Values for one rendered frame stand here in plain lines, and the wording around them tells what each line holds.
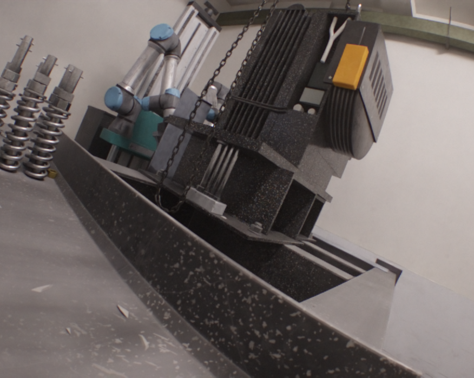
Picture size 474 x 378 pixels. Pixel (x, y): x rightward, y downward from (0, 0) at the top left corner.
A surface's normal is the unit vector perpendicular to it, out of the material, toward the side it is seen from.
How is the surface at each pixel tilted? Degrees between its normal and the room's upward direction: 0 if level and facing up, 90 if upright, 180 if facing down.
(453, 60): 90
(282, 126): 90
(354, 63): 90
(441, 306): 90
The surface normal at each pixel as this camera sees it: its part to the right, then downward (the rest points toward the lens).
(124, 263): -0.16, -0.75
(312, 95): -0.55, -0.22
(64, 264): 0.41, -0.91
